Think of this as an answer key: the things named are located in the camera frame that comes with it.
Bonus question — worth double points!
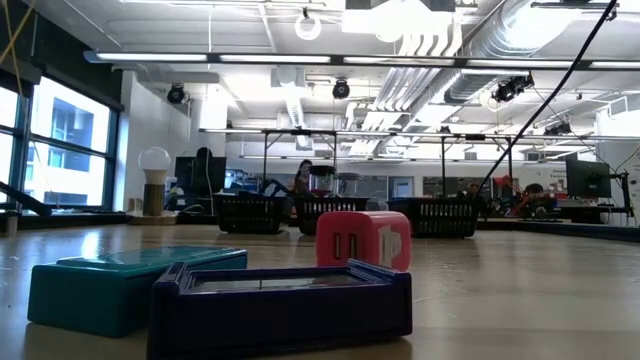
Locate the pink USB charger cube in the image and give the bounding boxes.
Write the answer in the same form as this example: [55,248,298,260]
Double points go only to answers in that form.
[315,210,413,274]

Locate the teal plastic box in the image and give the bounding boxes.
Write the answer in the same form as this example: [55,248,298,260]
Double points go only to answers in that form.
[27,245,249,339]

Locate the black slotted plastic basket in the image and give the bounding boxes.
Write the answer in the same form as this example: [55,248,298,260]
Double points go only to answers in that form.
[213,192,290,235]
[293,195,372,236]
[387,197,482,239]

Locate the overhead rig light bar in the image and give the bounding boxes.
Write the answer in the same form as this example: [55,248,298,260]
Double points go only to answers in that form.
[83,48,640,71]

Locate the black computer monitor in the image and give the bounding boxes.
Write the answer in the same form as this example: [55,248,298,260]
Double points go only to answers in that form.
[565,158,612,200]
[174,155,228,196]

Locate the navy box with clear window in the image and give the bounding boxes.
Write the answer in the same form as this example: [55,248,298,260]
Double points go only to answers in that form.
[148,258,414,359]

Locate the globe bulb lamp wooden base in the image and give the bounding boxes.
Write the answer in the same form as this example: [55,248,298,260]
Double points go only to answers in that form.
[138,146,179,226]

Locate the red machine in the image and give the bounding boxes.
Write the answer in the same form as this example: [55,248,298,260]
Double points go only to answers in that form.
[494,174,531,217]

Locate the large window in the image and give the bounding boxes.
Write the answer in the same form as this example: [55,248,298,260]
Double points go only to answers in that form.
[0,74,124,212]

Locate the black slanted strut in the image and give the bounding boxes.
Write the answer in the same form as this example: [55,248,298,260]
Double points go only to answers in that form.
[0,180,52,217]

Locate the black metal workstation frame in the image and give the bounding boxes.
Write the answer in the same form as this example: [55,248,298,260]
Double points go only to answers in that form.
[439,133,514,201]
[262,128,337,194]

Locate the white ring light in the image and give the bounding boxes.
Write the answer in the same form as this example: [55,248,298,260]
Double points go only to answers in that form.
[293,7,323,41]

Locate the long black cable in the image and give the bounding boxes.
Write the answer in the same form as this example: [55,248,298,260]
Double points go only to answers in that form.
[473,0,621,199]

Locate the black overhead rig camera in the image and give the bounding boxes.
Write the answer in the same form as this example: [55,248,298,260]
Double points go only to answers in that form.
[492,74,535,104]

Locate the silver ventilation duct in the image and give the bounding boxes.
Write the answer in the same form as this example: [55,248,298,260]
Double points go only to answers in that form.
[442,0,591,106]

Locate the black table edge frame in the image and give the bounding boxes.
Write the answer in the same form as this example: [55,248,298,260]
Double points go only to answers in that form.
[0,210,640,244]

